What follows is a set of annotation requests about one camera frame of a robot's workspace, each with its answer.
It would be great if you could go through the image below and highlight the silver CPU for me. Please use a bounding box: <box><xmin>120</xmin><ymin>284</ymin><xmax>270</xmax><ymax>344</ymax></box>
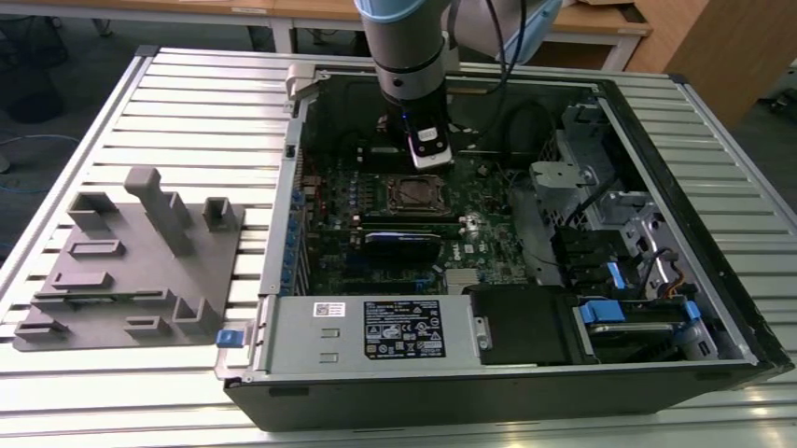
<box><xmin>397</xmin><ymin>180</ymin><xmax>435</xmax><ymax>204</ymax></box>

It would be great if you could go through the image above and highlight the CPU socket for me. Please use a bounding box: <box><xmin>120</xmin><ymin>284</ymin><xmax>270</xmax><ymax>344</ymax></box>
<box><xmin>381</xmin><ymin>173</ymin><xmax>455</xmax><ymax>216</ymax></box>

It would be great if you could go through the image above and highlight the wooden desk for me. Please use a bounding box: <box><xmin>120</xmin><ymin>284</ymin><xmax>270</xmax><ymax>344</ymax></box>
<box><xmin>272</xmin><ymin>0</ymin><xmax>654</xmax><ymax>71</ymax></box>
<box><xmin>0</xmin><ymin>0</ymin><xmax>278</xmax><ymax>52</ymax></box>

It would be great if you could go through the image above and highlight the black graphics card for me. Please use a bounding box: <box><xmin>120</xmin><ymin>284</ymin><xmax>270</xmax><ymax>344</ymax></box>
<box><xmin>306</xmin><ymin>228</ymin><xmax>444</xmax><ymax>271</ymax></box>

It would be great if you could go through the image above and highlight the green motherboard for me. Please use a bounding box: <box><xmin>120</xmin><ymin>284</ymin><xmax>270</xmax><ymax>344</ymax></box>
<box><xmin>297</xmin><ymin>153</ymin><xmax>548</xmax><ymax>298</ymax></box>

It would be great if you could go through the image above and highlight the silver metal drive cage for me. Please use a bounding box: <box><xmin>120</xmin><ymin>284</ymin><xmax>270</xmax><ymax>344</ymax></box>
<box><xmin>528</xmin><ymin>100</ymin><xmax>671</xmax><ymax>290</ymax></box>

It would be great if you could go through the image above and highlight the small silver heatsink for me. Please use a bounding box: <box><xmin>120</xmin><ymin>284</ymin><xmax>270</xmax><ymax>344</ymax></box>
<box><xmin>444</xmin><ymin>268</ymin><xmax>484</xmax><ymax>287</ymax></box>

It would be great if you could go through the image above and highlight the black fan shroud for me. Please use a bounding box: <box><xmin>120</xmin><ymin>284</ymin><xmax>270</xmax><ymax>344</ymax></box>
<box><xmin>469</xmin><ymin>285</ymin><xmax>599</xmax><ymax>368</ymax></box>

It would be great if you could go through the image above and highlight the silver power supply unit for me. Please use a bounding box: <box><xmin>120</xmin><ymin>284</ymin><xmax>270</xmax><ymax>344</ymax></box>
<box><xmin>250</xmin><ymin>294</ymin><xmax>484</xmax><ymax>374</ymax></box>

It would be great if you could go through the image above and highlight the blue disk carrier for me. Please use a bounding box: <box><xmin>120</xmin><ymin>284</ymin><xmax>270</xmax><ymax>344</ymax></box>
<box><xmin>575</xmin><ymin>300</ymin><xmax>702</xmax><ymax>363</ymax></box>

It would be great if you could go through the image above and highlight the grey parts rack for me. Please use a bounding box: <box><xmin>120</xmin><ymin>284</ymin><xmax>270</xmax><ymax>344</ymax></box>
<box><xmin>9</xmin><ymin>166</ymin><xmax>249</xmax><ymax>354</ymax></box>

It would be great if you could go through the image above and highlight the wooden cabinet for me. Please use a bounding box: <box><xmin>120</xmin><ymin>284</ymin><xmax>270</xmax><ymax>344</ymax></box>
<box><xmin>620</xmin><ymin>0</ymin><xmax>797</xmax><ymax>130</ymax></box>

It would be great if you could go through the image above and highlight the black office chair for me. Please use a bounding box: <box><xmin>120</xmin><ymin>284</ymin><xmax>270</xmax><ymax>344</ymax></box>
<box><xmin>0</xmin><ymin>13</ymin><xmax>69</xmax><ymax>125</ymax></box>

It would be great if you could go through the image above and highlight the black open PC case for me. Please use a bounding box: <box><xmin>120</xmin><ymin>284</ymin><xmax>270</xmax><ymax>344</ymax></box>
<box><xmin>213</xmin><ymin>63</ymin><xmax>797</xmax><ymax>433</ymax></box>

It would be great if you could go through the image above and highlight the black chair base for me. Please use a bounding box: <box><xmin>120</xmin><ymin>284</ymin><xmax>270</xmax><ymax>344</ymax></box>
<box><xmin>755</xmin><ymin>64</ymin><xmax>797</xmax><ymax>116</ymax></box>

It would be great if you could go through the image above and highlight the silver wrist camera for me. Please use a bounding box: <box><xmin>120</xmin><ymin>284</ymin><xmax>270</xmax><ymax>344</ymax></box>
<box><xmin>407</xmin><ymin>124</ymin><xmax>455</xmax><ymax>170</ymax></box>

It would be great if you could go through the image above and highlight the black looped cable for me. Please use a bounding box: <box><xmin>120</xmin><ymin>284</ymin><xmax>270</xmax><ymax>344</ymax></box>
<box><xmin>501</xmin><ymin>101</ymin><xmax>556</xmax><ymax>158</ymax></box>

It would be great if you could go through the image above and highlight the black camera cable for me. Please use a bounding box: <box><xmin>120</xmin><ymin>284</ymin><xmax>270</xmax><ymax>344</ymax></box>
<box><xmin>456</xmin><ymin>0</ymin><xmax>529</xmax><ymax>153</ymax></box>

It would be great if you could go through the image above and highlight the black diagonal cable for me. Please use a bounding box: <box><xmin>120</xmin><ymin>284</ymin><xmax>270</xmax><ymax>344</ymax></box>
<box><xmin>563</xmin><ymin>167</ymin><xmax>620</xmax><ymax>230</ymax></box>

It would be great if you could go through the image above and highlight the black plastic bracket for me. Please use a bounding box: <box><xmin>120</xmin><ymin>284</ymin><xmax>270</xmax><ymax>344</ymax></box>
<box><xmin>549</xmin><ymin>228</ymin><xmax>630</xmax><ymax>288</ymax></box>

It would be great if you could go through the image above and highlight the coloured wire bundle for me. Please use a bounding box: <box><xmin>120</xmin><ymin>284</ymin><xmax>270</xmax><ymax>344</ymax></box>
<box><xmin>658</xmin><ymin>274</ymin><xmax>692</xmax><ymax>300</ymax></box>

